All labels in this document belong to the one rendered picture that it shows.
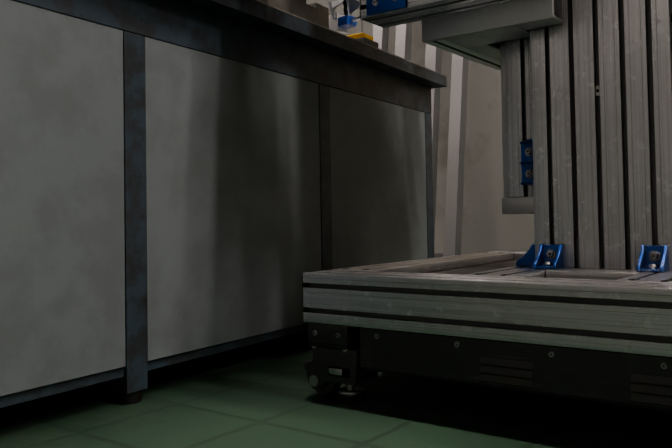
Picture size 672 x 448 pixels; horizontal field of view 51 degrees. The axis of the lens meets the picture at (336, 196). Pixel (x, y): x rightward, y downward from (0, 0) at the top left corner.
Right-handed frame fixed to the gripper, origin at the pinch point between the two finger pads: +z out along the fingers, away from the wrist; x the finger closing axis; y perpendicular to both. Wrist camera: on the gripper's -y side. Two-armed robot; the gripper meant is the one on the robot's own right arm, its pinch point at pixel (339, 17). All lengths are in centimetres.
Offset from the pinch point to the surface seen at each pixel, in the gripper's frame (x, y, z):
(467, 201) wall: 165, -68, 54
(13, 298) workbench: -114, 42, 74
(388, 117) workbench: 5.7, 14.1, 32.3
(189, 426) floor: -92, 56, 95
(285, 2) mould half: -42.7, 23.5, 9.4
